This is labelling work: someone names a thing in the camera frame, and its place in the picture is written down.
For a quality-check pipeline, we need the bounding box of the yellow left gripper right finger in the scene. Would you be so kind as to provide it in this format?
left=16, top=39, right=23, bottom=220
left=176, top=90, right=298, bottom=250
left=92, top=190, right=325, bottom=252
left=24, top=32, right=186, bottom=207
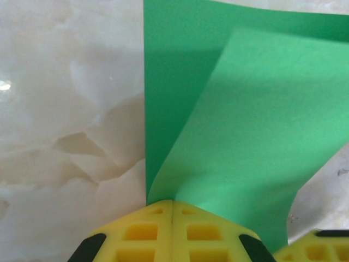
left=171, top=200, right=276, bottom=262

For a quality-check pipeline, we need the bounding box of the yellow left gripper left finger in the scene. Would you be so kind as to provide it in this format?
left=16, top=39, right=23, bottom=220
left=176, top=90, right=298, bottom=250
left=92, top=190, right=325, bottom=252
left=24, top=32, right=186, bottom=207
left=68, top=200, right=174, bottom=262

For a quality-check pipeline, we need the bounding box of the green paper sheet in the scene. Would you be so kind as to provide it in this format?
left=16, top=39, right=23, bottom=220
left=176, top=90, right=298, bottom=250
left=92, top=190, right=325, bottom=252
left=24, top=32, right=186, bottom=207
left=142, top=0, right=349, bottom=254

